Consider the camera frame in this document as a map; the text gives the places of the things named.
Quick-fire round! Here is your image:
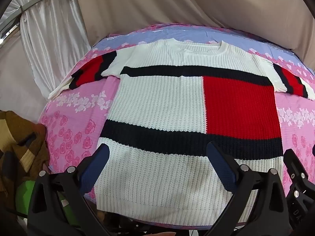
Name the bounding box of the white satin curtain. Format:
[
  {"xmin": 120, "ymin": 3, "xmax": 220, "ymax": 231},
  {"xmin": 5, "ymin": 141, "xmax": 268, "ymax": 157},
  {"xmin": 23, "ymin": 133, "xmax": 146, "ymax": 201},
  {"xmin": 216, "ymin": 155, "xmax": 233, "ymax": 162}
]
[{"xmin": 20, "ymin": 0, "xmax": 91, "ymax": 101}]

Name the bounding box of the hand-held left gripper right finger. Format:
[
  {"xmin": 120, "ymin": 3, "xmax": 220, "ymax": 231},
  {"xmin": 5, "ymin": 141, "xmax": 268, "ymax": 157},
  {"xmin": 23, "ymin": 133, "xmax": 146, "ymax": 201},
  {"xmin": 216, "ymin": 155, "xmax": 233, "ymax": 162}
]
[{"xmin": 205, "ymin": 141, "xmax": 289, "ymax": 236}]

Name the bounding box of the grey metal rail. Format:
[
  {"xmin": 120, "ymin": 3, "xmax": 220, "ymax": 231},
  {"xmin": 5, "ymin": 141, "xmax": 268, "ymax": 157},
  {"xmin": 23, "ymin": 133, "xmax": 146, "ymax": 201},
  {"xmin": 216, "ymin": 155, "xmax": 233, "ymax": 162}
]
[{"xmin": 0, "ymin": 0, "xmax": 74, "ymax": 35}]

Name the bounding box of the pink floral blanket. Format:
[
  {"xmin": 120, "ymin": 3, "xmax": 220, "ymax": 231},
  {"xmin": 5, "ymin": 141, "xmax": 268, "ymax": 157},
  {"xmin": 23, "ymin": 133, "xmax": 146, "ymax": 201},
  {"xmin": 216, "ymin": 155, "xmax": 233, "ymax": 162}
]
[{"xmin": 41, "ymin": 23, "xmax": 315, "ymax": 228}]

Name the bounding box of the beige cloth backdrop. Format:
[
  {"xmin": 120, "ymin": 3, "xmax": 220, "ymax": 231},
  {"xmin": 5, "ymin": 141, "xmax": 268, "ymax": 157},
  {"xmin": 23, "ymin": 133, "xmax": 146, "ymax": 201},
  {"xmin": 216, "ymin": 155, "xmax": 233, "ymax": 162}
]
[{"xmin": 0, "ymin": 0, "xmax": 315, "ymax": 118}]

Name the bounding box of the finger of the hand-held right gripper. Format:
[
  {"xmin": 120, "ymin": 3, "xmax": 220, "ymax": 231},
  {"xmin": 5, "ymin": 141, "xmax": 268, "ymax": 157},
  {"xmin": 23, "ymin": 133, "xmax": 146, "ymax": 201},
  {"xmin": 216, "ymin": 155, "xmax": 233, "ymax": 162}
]
[{"xmin": 283, "ymin": 149, "xmax": 309, "ymax": 192}]

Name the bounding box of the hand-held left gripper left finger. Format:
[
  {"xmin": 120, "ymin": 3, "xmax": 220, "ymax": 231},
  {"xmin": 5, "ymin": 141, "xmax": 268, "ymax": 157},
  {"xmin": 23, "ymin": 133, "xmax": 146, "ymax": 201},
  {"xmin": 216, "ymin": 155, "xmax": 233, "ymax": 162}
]
[{"xmin": 27, "ymin": 143, "xmax": 110, "ymax": 236}]

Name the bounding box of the green plastic object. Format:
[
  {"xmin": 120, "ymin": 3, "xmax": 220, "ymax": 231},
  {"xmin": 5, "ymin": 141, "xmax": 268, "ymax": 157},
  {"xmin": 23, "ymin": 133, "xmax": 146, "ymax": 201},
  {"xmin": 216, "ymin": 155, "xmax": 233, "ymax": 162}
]
[{"xmin": 15, "ymin": 180, "xmax": 82, "ymax": 227}]

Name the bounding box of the brown checked cloth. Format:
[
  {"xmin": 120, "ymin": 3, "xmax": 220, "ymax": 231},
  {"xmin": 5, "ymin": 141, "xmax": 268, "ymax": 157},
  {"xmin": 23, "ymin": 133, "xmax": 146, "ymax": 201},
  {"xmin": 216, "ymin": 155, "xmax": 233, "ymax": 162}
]
[{"xmin": 0, "ymin": 110, "xmax": 50, "ymax": 202}]

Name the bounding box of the white red navy knit sweater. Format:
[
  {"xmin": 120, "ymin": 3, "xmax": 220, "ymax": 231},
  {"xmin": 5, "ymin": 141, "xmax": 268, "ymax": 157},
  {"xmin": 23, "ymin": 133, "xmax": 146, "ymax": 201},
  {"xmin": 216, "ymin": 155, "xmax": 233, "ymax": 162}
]
[{"xmin": 49, "ymin": 38, "xmax": 309, "ymax": 227}]

